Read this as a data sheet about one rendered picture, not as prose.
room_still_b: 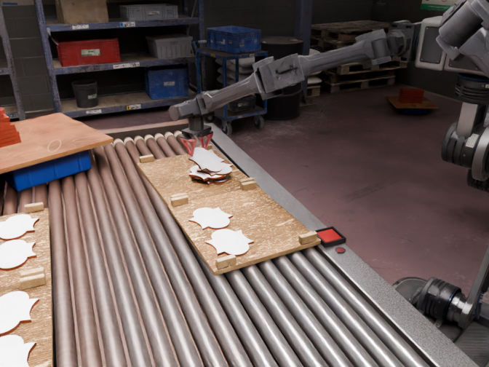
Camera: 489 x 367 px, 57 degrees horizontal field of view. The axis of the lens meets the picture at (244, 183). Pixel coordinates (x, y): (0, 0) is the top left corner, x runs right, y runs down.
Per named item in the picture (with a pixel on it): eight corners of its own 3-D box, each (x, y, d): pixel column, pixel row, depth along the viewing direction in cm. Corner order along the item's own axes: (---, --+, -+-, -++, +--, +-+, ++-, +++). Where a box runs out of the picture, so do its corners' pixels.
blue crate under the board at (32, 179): (60, 148, 205) (57, 128, 201) (94, 168, 185) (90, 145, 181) (-12, 168, 186) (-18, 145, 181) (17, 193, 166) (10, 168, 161)
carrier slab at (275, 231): (257, 189, 169) (257, 185, 168) (320, 244, 136) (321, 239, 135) (167, 210, 155) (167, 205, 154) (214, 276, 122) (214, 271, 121)
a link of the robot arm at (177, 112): (217, 113, 160) (209, 90, 159) (191, 121, 153) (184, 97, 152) (198, 120, 169) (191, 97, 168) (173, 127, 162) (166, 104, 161)
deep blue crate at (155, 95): (181, 89, 613) (179, 62, 597) (189, 96, 579) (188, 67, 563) (144, 92, 597) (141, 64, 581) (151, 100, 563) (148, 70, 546)
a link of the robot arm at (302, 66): (293, 89, 118) (282, 51, 117) (263, 99, 130) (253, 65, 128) (396, 58, 141) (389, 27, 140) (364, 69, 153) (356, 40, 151)
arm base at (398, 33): (410, 62, 149) (416, 23, 143) (399, 65, 143) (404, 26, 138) (386, 58, 154) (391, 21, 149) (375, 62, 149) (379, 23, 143)
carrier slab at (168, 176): (213, 151, 202) (213, 148, 202) (257, 188, 170) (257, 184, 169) (137, 166, 188) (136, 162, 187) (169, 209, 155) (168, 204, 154)
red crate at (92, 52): (113, 56, 560) (110, 33, 548) (121, 62, 524) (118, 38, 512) (57, 60, 535) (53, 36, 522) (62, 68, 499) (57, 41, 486)
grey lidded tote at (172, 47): (182, 52, 590) (181, 33, 580) (194, 56, 563) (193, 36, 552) (146, 55, 567) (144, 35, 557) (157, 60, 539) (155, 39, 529)
